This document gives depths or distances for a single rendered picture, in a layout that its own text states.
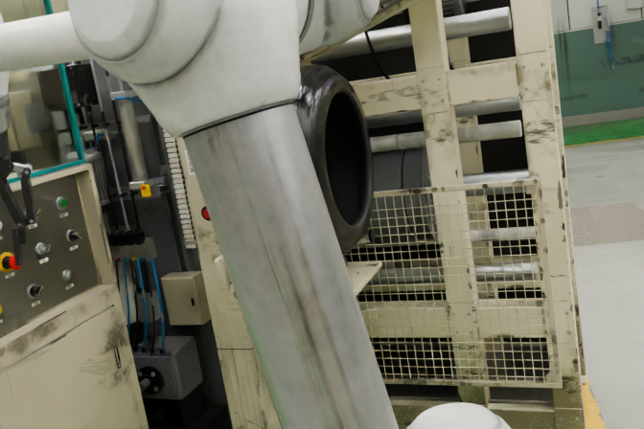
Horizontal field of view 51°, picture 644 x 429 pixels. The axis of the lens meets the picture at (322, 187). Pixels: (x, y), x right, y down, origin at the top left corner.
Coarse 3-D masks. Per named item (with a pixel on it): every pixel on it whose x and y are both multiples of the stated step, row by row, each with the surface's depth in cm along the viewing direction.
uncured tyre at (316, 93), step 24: (312, 72) 183; (336, 72) 196; (312, 96) 176; (336, 96) 211; (312, 120) 173; (336, 120) 218; (360, 120) 207; (312, 144) 171; (336, 144) 222; (360, 144) 217; (336, 168) 223; (360, 168) 218; (336, 192) 221; (360, 192) 217; (336, 216) 180; (360, 216) 202
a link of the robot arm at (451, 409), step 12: (432, 408) 81; (444, 408) 81; (456, 408) 80; (468, 408) 80; (480, 408) 79; (420, 420) 78; (432, 420) 78; (444, 420) 77; (456, 420) 77; (468, 420) 76; (480, 420) 75; (492, 420) 76
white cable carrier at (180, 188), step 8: (168, 136) 204; (168, 144) 205; (176, 144) 205; (168, 152) 205; (176, 152) 205; (176, 160) 205; (176, 168) 207; (176, 176) 206; (176, 184) 207; (184, 184) 207; (176, 192) 208; (184, 192) 212; (184, 200) 207; (184, 208) 208; (184, 216) 208; (184, 224) 209; (192, 224) 209; (184, 232) 210; (192, 232) 209
